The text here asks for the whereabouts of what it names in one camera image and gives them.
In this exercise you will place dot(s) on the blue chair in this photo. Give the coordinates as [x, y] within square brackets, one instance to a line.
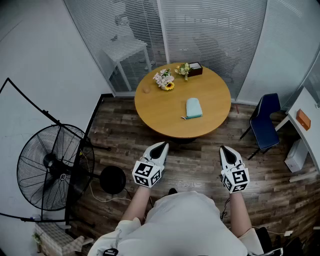
[265, 125]

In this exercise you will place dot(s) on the white desk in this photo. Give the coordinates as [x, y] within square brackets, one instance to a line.
[307, 105]

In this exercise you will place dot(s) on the person's white shirt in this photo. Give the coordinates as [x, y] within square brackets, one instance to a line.
[182, 225]

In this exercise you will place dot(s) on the black table base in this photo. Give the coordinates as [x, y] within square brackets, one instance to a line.
[185, 140]

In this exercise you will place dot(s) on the person's right forearm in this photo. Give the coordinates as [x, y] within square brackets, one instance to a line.
[238, 212]

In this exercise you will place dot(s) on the checked fabric box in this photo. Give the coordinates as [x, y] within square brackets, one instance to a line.
[56, 240]

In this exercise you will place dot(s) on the person's black trousers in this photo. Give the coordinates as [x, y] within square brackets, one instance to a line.
[172, 191]

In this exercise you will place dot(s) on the white table behind glass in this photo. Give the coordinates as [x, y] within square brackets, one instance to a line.
[125, 48]

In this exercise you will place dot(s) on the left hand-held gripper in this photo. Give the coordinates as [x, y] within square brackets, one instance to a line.
[146, 173]

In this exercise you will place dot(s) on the light wooden plank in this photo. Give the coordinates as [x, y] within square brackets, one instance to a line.
[302, 177]

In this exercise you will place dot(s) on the clear glass cup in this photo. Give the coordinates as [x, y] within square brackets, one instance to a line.
[146, 89]

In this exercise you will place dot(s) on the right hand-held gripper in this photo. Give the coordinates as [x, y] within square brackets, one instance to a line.
[236, 180]

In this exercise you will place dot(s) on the orange box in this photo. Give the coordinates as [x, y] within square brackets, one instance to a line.
[303, 119]

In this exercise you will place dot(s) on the pink flowers with sunflower vase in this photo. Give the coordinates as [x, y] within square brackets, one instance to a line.
[164, 80]

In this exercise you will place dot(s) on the black metal frame stand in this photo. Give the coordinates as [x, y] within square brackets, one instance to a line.
[71, 200]

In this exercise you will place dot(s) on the dark brown wooden box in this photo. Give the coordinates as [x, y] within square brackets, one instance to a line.
[196, 71]

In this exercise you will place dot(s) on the black floor fan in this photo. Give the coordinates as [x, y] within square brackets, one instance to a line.
[53, 162]

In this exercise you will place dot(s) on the white power adapter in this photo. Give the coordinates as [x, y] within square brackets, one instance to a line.
[288, 233]

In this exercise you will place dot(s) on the white box under desk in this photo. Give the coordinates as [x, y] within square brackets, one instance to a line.
[296, 156]

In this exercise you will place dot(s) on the light teal zippered pouch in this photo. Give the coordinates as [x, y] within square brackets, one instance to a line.
[193, 108]

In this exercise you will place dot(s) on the small green plant sprig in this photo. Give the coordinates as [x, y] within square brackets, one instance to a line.
[37, 240]

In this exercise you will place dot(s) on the person's left forearm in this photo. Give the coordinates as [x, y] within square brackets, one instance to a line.
[136, 202]

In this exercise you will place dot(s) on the black office chair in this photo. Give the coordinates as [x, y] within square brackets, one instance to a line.
[280, 243]

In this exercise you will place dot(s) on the yellow and white flower bunch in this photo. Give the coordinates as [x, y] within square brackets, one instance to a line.
[183, 70]

